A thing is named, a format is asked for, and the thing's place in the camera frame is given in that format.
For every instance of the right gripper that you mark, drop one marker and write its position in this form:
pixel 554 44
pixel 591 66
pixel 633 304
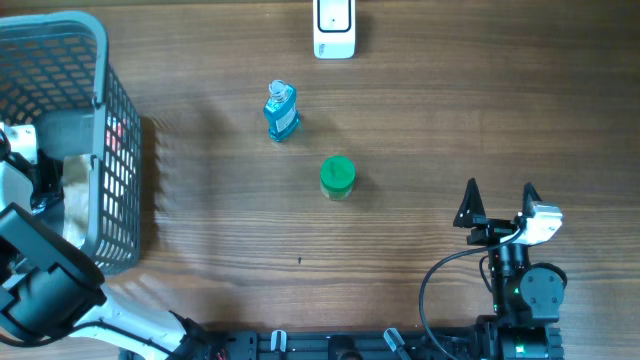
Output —
pixel 472 211

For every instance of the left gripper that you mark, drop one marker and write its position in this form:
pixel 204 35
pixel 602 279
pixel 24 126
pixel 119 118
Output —
pixel 46 185

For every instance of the beige plastic pouch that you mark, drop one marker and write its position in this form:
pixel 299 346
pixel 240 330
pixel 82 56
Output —
pixel 76 190

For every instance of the green lid jar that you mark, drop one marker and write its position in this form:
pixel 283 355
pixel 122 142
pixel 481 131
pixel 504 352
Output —
pixel 337 177

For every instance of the blue mouthwash bottle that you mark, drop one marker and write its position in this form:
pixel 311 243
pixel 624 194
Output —
pixel 281 111

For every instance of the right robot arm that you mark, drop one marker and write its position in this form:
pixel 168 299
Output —
pixel 526 296

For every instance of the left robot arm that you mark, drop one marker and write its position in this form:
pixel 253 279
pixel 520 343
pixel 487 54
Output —
pixel 50 290

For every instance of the white barcode scanner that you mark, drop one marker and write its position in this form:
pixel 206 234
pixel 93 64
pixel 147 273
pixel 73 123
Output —
pixel 334 29

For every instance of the red tissue pack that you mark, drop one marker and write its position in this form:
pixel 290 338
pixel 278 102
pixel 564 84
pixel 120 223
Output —
pixel 115 133

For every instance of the grey plastic shopping basket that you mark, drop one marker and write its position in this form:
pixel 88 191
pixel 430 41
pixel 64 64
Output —
pixel 56 76

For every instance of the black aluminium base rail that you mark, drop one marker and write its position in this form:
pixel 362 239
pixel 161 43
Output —
pixel 391 344

